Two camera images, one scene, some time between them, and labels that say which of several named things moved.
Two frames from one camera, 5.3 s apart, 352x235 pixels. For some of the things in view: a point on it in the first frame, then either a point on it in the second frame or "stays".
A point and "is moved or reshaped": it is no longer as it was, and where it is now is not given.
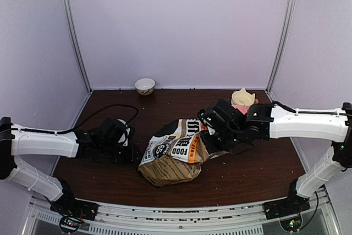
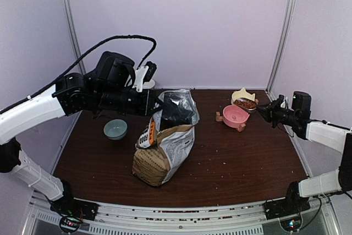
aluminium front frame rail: [319, 219] stays
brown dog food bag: [175, 153] is moved or reshaped
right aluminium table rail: [302, 160] stays
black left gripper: [132, 157] to [145, 109]
